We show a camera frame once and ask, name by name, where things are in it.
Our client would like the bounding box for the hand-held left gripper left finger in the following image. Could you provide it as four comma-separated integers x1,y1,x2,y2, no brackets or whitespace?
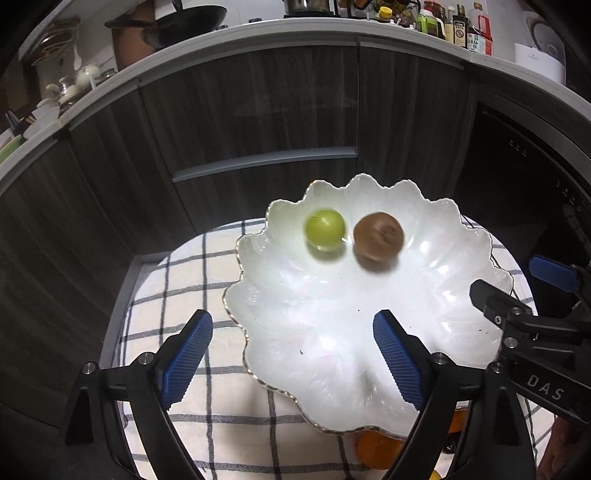
65,309,214,480

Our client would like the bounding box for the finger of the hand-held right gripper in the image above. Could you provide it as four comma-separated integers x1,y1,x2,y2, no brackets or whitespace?
470,279,536,333
529,256,591,296

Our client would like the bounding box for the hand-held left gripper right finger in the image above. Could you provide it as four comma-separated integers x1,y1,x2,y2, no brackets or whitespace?
373,309,539,480

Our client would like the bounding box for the orange tangerine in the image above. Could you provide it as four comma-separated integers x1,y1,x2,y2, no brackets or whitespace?
355,429,407,470
445,404,472,435

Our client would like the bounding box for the white scalloped bowl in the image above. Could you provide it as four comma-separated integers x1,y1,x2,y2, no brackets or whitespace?
223,173,515,437

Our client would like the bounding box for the brown kiwi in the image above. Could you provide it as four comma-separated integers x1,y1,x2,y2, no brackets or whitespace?
353,211,404,264

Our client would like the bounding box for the small green apple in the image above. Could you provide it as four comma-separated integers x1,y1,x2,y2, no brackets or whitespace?
302,208,347,252

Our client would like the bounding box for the person's right hand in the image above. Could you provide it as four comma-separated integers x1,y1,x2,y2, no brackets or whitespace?
538,413,591,480

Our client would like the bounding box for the white checkered cloth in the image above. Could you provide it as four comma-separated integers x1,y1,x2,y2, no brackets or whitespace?
113,217,557,480

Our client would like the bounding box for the white kitchen appliance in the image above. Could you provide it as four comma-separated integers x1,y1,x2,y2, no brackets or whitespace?
515,11,568,86

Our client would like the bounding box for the dark wood kitchen cabinet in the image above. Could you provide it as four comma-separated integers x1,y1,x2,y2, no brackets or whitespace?
0,44,476,435

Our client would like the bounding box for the dark sauce bottle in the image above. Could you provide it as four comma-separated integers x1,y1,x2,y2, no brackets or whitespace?
452,4,469,47

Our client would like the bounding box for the white teapot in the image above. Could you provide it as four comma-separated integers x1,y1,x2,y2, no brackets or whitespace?
76,65,102,88

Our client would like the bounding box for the copper pot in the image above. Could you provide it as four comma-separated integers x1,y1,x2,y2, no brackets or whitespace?
113,18,158,72

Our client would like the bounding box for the white cooking pot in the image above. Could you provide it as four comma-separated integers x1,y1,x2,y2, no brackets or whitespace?
30,18,81,100

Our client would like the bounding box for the black wok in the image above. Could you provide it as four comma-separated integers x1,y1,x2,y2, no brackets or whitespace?
105,4,228,51

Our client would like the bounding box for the steel pot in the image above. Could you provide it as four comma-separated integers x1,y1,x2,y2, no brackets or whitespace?
284,0,331,17

